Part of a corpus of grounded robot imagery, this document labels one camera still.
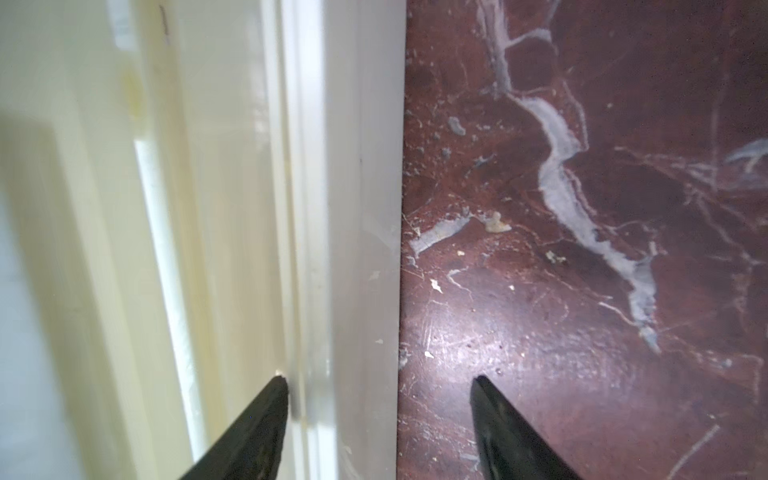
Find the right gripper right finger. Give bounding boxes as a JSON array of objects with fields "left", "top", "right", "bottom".
[{"left": 470, "top": 375, "right": 580, "bottom": 480}]

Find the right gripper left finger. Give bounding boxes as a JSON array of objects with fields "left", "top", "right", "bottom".
[{"left": 183, "top": 375, "right": 289, "bottom": 480}]

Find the white wrap dispenser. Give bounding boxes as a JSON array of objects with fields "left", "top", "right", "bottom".
[{"left": 1, "top": 1, "right": 406, "bottom": 479}]

